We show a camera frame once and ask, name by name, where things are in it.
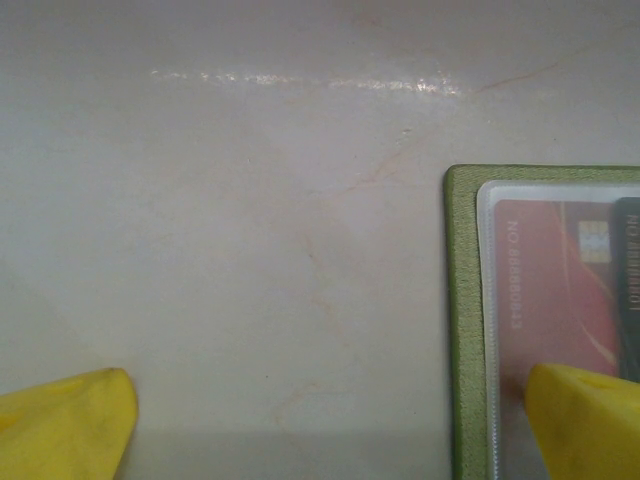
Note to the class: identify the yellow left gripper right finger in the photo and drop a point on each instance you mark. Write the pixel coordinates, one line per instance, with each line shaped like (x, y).
(590, 430)

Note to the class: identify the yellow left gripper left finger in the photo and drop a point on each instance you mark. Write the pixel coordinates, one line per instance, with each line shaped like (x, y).
(60, 430)

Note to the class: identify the black VIP card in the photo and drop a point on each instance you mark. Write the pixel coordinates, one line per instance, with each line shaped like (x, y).
(627, 300)

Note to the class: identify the red credit card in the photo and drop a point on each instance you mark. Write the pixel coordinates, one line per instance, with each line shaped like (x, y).
(550, 300)

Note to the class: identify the green card holder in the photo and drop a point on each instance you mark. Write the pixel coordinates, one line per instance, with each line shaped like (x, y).
(465, 300)

